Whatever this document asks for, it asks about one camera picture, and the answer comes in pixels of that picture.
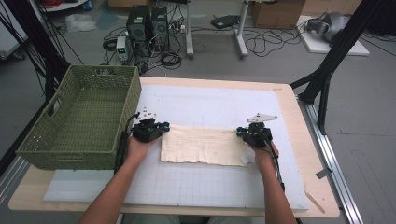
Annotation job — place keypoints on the black computer tower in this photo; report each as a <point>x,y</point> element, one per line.
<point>138,28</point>
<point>160,28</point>

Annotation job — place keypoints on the grey tape piece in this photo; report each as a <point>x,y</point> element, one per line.
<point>323,173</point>

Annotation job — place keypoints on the thin wooden stick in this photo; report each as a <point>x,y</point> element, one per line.
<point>315,202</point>

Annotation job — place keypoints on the person's right hand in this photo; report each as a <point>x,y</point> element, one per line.
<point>266,157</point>

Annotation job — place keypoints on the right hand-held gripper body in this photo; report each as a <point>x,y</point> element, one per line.
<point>258,137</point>

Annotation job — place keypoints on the white desk frame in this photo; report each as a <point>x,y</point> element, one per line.
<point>190,31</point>

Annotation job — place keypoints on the person's left hand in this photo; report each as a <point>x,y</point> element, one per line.
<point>137,152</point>

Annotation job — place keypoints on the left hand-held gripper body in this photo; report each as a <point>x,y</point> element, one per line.
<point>146,130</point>

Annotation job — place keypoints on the grey headset device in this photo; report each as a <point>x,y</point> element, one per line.
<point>333,25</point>

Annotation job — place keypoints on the round white table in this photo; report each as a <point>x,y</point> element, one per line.
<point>71,6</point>

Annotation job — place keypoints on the cream printed cloth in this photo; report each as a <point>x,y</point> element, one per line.
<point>202,144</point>

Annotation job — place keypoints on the white floor platform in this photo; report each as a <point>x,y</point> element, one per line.
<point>317,46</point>

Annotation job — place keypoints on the clear plastic bag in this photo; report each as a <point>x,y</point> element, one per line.
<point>81,23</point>

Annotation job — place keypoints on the aluminium rail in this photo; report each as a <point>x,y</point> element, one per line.
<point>12,177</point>
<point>333,161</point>

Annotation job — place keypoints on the teal sheet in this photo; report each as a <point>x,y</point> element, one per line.
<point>107,20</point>

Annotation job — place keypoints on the green woven basket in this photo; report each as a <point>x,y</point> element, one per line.
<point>87,105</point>

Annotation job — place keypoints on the small blue container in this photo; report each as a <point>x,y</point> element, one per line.
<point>87,5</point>

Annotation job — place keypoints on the white foam mat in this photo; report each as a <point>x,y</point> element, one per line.
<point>202,102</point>

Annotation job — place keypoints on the flat black device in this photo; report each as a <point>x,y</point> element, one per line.
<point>225,21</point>

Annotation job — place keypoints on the black metal stand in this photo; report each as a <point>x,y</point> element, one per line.
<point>40,40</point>
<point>336,53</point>

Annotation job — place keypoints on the small white power unit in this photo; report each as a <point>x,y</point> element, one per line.
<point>122,48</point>

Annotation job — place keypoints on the large brown cardboard box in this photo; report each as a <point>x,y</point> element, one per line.
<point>277,14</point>

